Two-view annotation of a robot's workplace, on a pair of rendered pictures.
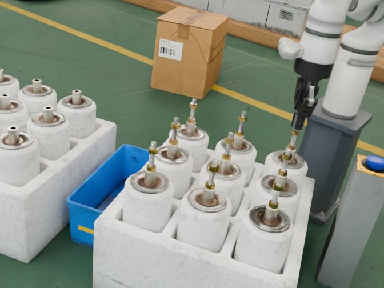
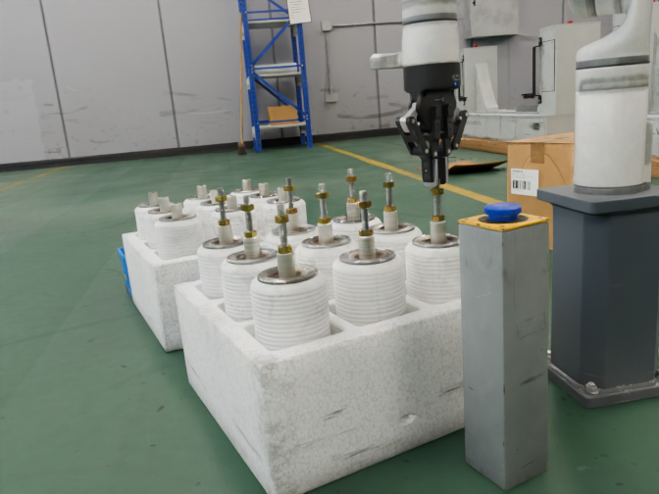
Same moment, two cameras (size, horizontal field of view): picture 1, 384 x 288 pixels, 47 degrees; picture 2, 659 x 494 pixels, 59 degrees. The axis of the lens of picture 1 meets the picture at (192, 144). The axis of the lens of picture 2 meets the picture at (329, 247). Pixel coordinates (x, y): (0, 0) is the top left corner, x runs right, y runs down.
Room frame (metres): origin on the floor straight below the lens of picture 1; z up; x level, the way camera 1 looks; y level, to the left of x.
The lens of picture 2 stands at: (0.21, -0.72, 0.46)
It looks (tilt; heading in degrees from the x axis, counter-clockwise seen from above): 14 degrees down; 48
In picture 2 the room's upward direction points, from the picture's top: 5 degrees counter-clockwise
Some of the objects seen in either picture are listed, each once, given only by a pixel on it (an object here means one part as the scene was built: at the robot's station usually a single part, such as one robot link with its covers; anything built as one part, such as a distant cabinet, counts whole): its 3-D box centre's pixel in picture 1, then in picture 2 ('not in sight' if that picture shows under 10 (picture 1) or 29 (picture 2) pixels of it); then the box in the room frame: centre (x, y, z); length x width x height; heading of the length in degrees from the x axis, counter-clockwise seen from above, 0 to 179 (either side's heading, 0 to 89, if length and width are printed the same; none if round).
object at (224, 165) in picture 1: (224, 164); (326, 233); (0.78, -0.07, 0.26); 0.02 x 0.02 x 0.03
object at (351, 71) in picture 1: (348, 82); (609, 129); (1.07, -0.37, 0.39); 0.09 x 0.09 x 0.17; 57
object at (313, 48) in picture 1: (310, 41); (419, 42); (0.87, -0.20, 0.52); 0.11 x 0.09 x 0.06; 89
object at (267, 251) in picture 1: (259, 256); (294, 343); (0.64, -0.16, 0.16); 0.10 x 0.10 x 0.18
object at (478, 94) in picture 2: not in sight; (523, 86); (4.40, 1.62, 0.45); 1.61 x 0.57 x 0.74; 57
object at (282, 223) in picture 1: (269, 219); (287, 274); (0.64, -0.16, 0.25); 0.08 x 0.08 x 0.01
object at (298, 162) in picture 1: (287, 159); (438, 241); (0.87, -0.22, 0.25); 0.08 x 0.08 x 0.01
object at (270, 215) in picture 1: (271, 213); (286, 265); (0.64, -0.16, 0.26); 0.02 x 0.02 x 0.03
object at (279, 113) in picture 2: not in sight; (282, 115); (4.39, 4.53, 0.36); 0.31 x 0.25 x 0.20; 147
